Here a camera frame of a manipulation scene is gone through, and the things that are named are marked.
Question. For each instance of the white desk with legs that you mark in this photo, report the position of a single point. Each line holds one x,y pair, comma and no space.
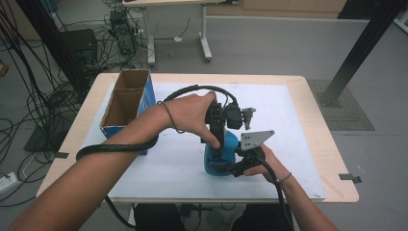
203,25

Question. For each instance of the wrist hair band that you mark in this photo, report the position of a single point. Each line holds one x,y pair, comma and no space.
285,177
170,117

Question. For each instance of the black metal post with base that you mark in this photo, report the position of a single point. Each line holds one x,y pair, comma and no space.
369,35

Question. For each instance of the blue bottle with white cap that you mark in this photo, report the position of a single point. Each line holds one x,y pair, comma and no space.
229,146

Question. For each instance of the black tape strip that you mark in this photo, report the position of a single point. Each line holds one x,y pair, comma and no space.
61,155
349,177

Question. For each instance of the person's left hand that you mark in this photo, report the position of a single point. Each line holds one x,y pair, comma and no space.
189,112

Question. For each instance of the dark floor mat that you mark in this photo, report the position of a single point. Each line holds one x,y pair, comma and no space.
349,115

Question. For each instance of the left wrist hair band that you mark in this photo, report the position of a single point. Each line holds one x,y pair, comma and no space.
170,117

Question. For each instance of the white board sheet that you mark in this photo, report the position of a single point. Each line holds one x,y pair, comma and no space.
179,179

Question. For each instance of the person's left leg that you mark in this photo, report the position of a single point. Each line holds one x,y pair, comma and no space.
157,218

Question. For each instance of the orange object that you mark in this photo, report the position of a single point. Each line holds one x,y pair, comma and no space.
2,68

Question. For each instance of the person's right hand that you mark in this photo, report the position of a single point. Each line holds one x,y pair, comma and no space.
272,165

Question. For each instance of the person's right leg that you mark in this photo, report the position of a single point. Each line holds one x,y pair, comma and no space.
256,219

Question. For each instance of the white plug on floor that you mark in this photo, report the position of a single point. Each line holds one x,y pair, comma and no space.
178,39

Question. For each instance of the black computer tower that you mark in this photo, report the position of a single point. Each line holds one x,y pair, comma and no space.
123,32

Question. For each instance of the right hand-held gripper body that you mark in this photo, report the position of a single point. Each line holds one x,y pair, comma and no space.
253,141

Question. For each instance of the white power strip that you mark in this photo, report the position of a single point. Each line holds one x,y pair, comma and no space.
7,182

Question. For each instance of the right wrist hair band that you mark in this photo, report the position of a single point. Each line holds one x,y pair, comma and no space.
285,177

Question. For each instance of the black box on floor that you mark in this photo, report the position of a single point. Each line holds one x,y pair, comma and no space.
80,45

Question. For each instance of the person's leg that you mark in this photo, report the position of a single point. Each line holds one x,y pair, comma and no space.
256,219
157,218

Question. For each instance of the blue cardboard box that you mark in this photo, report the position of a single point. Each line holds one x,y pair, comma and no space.
128,93

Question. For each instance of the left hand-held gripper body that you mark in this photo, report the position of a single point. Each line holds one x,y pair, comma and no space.
232,115

